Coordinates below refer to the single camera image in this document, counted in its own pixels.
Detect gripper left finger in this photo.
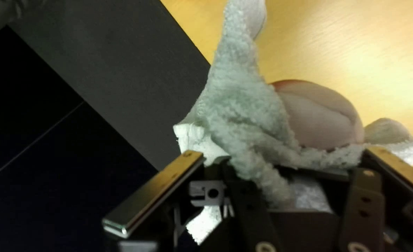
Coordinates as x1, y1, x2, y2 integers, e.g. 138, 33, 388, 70
99, 150, 206, 239

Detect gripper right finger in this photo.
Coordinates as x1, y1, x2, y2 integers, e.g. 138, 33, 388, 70
362, 145, 413, 201

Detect red radish plush green leaves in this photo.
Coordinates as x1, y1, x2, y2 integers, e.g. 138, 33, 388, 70
267, 78, 367, 151

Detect grey white towel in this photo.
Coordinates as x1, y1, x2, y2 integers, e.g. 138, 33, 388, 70
172, 0, 413, 211

